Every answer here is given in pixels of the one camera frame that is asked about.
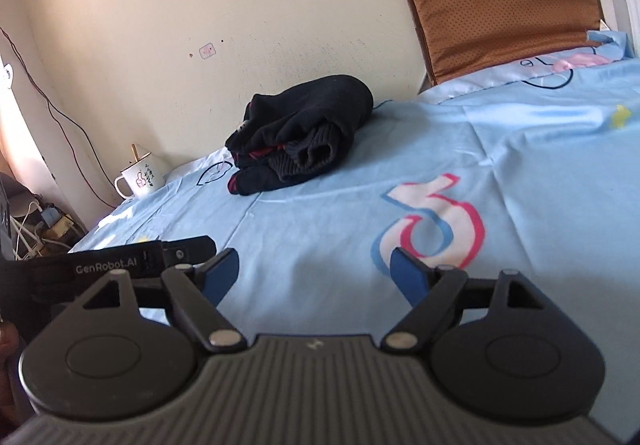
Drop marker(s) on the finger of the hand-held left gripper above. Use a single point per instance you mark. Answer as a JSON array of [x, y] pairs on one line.
[[187, 250]]

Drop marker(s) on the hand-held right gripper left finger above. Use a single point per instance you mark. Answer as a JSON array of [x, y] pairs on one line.
[[222, 277]]

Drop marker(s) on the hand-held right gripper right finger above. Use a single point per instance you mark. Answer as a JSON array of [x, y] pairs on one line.
[[407, 277]]

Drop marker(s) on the dark reindeer-patterned knit garment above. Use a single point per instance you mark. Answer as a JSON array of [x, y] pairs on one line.
[[305, 135]]

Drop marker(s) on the person's left hand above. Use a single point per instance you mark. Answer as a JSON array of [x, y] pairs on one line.
[[7, 342]]

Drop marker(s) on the yellow and blue adapter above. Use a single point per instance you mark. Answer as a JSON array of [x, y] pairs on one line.
[[57, 224]]

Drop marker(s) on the white printed mug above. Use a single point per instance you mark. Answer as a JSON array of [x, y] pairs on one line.
[[144, 177]]

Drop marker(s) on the wooden stick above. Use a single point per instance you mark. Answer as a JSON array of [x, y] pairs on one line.
[[135, 154]]

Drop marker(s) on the light blue printed bed sheet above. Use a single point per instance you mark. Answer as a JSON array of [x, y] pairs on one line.
[[450, 165]]

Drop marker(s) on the brown seat cushion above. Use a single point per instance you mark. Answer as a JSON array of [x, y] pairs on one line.
[[500, 5]]

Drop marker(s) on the pink wall sticker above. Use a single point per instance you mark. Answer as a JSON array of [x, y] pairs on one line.
[[207, 51]]

